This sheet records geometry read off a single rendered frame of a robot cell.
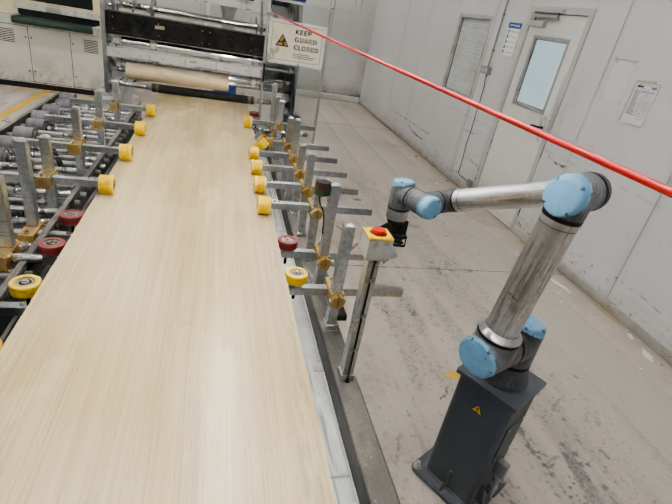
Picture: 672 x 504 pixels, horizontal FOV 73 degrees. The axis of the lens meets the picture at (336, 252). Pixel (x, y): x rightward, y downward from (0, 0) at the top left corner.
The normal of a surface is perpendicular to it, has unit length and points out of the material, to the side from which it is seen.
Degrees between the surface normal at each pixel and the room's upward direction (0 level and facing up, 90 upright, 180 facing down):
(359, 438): 0
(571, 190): 83
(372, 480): 0
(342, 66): 90
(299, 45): 90
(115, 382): 0
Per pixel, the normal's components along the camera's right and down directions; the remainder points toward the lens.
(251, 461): 0.17, -0.87
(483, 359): -0.82, 0.22
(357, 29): 0.21, 0.48
